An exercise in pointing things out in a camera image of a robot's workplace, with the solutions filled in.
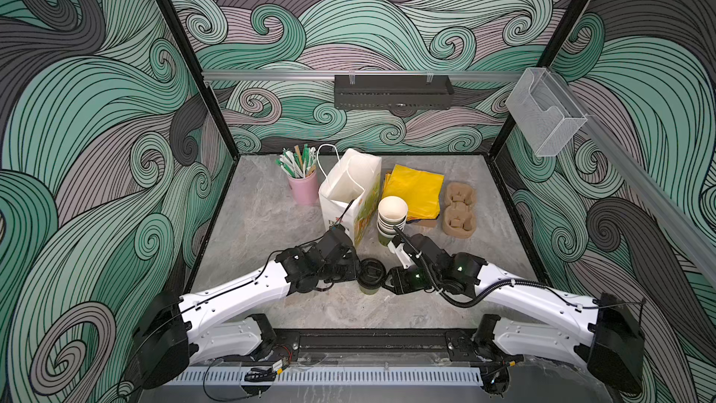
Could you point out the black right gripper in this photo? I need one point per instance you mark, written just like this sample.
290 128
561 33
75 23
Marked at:
396 279

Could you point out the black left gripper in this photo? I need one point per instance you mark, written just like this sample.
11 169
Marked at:
351 260

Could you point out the black cup lid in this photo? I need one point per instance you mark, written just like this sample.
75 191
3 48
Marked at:
372 274

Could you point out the green paper cup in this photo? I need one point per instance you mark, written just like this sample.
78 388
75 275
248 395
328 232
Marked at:
369 290

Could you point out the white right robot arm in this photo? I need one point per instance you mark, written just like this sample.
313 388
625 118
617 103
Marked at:
603 334

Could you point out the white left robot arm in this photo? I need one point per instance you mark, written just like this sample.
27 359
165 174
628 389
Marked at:
197 313

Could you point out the brown pulp cup carrier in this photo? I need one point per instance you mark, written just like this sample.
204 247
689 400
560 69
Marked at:
458 216

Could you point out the white green paper bag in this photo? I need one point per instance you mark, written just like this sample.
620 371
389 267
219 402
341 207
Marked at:
349 193

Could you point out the pink holder cup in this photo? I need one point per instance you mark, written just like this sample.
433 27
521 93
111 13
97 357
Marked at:
305 190

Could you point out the stack of green paper cups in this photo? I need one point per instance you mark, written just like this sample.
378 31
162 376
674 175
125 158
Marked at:
392 212

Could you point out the yellow paper napkin stack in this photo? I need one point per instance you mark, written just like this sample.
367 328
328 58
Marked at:
420 190

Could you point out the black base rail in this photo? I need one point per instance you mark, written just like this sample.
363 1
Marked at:
380 341

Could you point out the white slotted cable duct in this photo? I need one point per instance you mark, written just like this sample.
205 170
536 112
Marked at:
397 376

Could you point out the clear acrylic wall pocket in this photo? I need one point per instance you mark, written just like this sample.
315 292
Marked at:
546 111

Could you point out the black wall shelf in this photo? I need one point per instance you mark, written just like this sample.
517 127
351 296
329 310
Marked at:
392 93

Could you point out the aluminium wall rail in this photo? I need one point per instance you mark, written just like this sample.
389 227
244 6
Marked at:
328 75

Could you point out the black cage frame post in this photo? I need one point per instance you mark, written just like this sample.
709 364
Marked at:
178 33

